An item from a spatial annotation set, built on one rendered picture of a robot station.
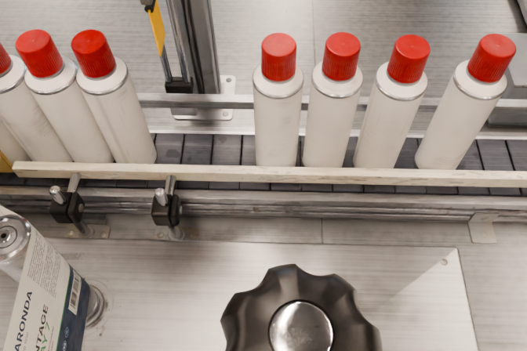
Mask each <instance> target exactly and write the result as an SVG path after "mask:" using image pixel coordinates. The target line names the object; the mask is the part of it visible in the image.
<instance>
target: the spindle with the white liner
mask: <svg viewBox="0 0 527 351"><path fill-rule="evenodd" d="M220 323H221V327H222V329H223V332H224V336H225V339H226V341H227V344H226V349H225V351H383V347H382V340H381V336H380V330H379V329H378V328H377V327H375V326H374V325H372V324H371V323H369V322H368V321H367V320H366V319H365V318H364V317H363V316H362V314H361V312H360V309H359V307H358V291H357V290H356V289H355V288H354V287H353V286H352V285H351V284H349V283H348V282H347V281H346V280H344V279H343V278H342V277H340V276H338V275H337V274H335V273H331V274H328V275H323V276H318V275H313V274H310V273H307V272H305V271H304V270H302V269H301V268H299V267H298V265H297V264H295V263H294V264H285V265H280V266H275V267H272V268H270V269H268V270H267V272H266V274H265V276H264V278H263V280H262V281H261V282H260V284H259V285H258V286H256V287H255V288H254V289H251V290H248V291H241V292H236V293H234V295H233V296H232V298H231V300H230V301H229V303H228V304H227V306H226V308H225V310H224V312H223V314H222V317H221V318H220Z"/></svg>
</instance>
